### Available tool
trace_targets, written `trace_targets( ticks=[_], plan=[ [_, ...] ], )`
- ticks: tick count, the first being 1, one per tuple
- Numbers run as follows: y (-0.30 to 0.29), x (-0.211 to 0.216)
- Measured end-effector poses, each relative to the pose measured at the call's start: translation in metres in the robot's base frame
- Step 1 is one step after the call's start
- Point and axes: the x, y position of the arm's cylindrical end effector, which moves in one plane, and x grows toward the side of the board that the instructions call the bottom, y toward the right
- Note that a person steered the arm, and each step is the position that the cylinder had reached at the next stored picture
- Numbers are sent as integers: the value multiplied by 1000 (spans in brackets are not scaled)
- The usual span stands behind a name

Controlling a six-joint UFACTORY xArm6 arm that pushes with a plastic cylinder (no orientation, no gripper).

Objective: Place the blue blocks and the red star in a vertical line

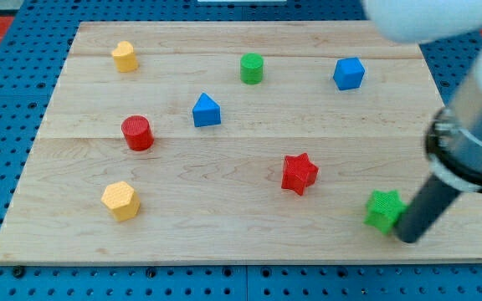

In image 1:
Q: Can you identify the green cylinder block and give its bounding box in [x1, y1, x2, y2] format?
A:
[240, 53, 264, 84]

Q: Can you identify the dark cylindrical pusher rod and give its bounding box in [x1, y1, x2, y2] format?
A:
[394, 175, 461, 243]

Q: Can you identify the yellow hexagon block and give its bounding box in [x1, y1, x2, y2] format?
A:
[101, 181, 141, 222]

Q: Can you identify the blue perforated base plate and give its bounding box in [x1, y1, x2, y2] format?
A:
[0, 0, 482, 300]

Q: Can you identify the red cylinder block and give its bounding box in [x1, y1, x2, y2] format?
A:
[121, 115, 154, 151]

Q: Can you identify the red star block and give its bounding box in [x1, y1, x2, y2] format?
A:
[281, 153, 319, 196]

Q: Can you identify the yellow heart block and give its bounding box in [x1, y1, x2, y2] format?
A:
[111, 41, 139, 73]

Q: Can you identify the blue cube block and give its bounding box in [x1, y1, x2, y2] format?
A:
[333, 57, 365, 90]

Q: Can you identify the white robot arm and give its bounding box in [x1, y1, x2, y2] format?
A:
[362, 0, 482, 198]

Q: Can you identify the wooden board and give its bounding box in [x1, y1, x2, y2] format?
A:
[0, 21, 482, 267]

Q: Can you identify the green star block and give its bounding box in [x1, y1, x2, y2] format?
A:
[363, 190, 407, 235]

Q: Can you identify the blue triangle block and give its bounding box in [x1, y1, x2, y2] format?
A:
[192, 93, 222, 127]

